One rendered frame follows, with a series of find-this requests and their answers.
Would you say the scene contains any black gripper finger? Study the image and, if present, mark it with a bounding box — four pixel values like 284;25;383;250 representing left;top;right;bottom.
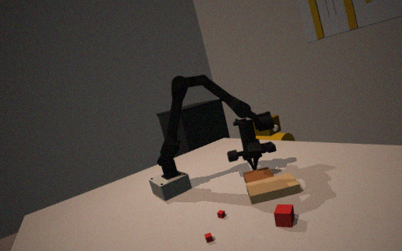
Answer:
254;157;259;170
243;158;254;170

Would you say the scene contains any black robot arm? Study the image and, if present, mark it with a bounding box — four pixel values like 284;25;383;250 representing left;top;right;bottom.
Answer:
157;75;274;180

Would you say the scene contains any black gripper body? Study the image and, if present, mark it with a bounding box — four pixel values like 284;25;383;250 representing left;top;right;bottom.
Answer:
227;133;276;162

